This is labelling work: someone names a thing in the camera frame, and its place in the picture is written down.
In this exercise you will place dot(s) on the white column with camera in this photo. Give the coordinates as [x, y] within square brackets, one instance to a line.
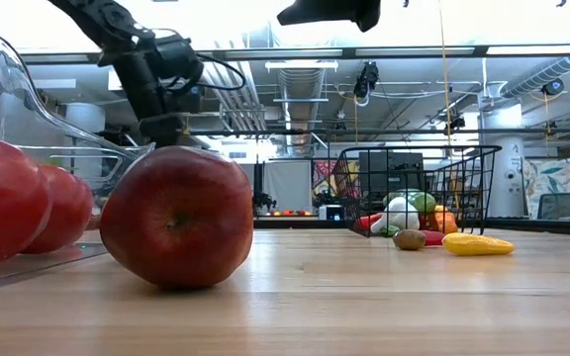
[510, 148]

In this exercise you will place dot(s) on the silver ventilation duct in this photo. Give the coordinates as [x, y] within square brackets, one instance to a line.
[300, 99]

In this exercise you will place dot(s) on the small green vegetable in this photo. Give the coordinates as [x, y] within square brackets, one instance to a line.
[389, 231]

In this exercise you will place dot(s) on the hanging black device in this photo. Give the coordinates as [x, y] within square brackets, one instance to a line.
[366, 79]

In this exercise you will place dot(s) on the white garlic bulb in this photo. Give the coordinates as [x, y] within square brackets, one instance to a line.
[399, 212]

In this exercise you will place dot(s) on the white round column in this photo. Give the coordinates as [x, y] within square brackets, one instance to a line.
[84, 118]

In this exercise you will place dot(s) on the orange carrot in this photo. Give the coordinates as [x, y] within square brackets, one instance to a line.
[443, 220]

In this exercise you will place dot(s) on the brown kiwi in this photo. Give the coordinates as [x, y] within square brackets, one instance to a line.
[408, 240]

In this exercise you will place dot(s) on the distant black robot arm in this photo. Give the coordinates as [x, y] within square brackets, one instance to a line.
[262, 188]

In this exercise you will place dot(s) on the black monitor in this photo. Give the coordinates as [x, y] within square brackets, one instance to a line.
[391, 170]

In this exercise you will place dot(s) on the corrugated silver duct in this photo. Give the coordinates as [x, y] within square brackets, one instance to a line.
[542, 74]

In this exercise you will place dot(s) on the rig top crossbeam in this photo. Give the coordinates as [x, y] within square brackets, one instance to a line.
[413, 52]

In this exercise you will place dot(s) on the large red tomato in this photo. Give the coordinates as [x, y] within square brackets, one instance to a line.
[3, 203]

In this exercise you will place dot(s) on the small red pepper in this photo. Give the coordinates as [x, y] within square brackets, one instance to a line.
[434, 237]

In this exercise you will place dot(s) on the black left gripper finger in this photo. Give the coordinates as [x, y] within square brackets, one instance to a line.
[152, 131]
[175, 131]

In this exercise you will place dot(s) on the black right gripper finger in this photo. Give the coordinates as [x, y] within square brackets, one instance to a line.
[314, 12]

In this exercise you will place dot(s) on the yellow corn cob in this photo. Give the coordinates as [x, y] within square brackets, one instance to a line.
[478, 244]

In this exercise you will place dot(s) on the distant black robot gripper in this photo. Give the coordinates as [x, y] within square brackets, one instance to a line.
[324, 196]

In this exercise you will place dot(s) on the red chili pepper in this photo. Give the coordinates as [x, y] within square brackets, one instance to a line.
[366, 221]

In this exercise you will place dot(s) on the grey chair back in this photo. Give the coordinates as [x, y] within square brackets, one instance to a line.
[556, 206]

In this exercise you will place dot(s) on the black ceiling camera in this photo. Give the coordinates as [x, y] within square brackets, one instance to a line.
[553, 86]

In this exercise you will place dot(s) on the dark red apple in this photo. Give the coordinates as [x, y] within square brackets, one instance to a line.
[176, 217]

